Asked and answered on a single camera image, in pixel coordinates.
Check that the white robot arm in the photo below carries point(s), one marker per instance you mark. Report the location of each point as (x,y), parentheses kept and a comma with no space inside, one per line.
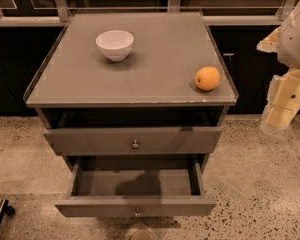
(285,42)

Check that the grey drawer cabinet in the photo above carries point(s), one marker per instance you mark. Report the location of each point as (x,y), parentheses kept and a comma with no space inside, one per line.
(154,86)

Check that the black caster wheel base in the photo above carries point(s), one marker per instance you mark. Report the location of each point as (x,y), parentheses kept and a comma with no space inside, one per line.
(6,209)

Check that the orange fruit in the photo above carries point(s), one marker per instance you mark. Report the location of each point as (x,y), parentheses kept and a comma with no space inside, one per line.
(207,78)

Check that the grey drawer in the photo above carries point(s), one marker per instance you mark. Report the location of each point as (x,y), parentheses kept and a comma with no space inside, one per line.
(139,186)
(133,141)

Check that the grey top drawer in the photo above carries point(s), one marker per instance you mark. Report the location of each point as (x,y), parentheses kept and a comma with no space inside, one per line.
(133,141)

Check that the metal window frame rail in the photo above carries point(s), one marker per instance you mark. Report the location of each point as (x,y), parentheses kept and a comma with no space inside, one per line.
(28,13)

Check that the white ceramic bowl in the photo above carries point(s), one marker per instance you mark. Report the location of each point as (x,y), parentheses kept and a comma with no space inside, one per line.
(115,45)

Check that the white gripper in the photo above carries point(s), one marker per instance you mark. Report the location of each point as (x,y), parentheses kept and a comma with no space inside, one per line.
(295,40)

